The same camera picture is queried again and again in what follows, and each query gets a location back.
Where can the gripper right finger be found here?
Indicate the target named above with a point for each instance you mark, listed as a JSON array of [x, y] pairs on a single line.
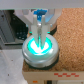
[[44, 26]]

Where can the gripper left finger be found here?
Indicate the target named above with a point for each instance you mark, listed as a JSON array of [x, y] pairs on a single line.
[[34, 27]]

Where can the green button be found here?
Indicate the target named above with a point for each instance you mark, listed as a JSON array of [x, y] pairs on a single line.
[[40, 56]]

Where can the wooden drawer box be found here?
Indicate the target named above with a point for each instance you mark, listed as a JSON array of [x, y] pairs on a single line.
[[70, 46]]

